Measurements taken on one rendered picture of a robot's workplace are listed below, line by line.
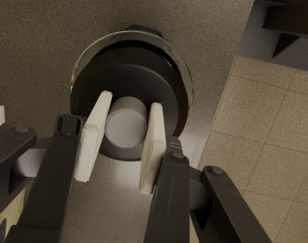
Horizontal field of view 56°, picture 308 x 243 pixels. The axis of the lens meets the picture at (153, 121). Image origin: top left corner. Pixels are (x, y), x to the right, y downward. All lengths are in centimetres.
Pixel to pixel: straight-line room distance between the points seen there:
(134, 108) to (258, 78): 137
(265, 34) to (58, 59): 115
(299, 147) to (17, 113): 149
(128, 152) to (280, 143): 152
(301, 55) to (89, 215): 127
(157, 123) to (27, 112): 39
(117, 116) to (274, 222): 184
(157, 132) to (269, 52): 138
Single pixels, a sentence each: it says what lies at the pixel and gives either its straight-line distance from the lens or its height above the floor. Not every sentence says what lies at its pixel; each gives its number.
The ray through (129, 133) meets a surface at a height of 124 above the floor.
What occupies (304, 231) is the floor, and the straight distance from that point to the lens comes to 211.
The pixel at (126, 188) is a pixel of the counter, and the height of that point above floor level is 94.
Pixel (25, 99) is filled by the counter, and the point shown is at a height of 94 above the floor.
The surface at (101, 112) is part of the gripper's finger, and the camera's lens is 16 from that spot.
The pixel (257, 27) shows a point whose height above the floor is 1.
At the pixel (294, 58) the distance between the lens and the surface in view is 158.
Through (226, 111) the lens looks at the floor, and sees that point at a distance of 154.
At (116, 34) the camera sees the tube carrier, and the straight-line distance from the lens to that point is 25.
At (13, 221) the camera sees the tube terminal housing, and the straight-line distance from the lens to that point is 60.
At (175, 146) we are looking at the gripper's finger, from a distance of 16.
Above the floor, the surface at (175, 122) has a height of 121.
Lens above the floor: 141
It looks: 69 degrees down
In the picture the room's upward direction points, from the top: 177 degrees clockwise
